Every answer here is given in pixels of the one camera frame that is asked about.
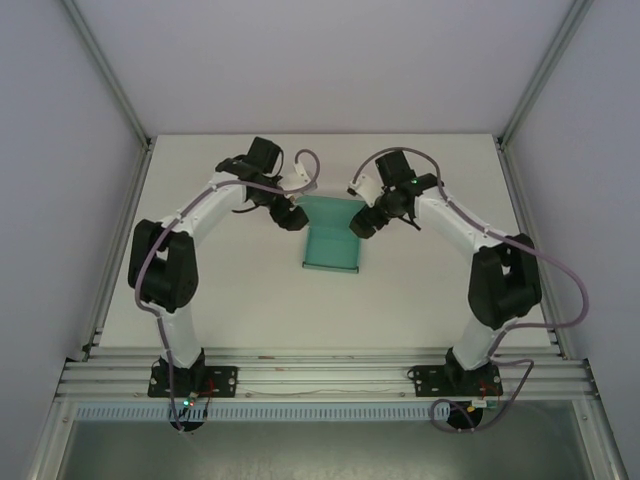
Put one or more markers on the teal green cloth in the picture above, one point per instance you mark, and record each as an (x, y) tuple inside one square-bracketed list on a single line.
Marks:
[(332, 245)]

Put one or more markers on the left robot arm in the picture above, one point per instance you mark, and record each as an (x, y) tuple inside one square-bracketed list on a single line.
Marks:
[(210, 200)]

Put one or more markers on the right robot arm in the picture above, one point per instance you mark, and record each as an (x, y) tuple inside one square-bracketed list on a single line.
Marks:
[(450, 220)]

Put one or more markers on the right small circuit board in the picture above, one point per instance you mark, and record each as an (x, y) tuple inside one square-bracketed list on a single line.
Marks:
[(484, 404)]

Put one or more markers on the left circuit board green light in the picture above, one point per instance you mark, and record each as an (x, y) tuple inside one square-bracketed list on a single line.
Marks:
[(189, 401)]

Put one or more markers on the aluminium right side rail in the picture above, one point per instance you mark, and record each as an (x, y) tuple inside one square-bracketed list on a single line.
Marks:
[(532, 250)]

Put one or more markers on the aluminium left side rail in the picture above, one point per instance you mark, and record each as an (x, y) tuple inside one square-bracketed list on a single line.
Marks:
[(117, 250)]

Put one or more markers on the aluminium left frame post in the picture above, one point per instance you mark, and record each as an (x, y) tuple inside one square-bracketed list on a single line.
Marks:
[(107, 70)]

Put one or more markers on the aluminium frame post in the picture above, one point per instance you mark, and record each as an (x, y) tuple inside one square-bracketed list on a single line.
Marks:
[(107, 70), (543, 70)]

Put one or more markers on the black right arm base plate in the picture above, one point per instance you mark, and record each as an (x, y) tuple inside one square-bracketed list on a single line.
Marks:
[(425, 380)]

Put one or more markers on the aluminium mounting rail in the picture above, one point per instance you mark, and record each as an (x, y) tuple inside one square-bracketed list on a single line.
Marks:
[(325, 375)]

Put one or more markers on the aluminium right frame post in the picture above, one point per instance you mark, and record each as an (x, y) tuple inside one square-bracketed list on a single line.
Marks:
[(543, 70)]

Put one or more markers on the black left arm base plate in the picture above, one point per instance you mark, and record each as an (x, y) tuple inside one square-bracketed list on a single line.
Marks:
[(225, 381)]

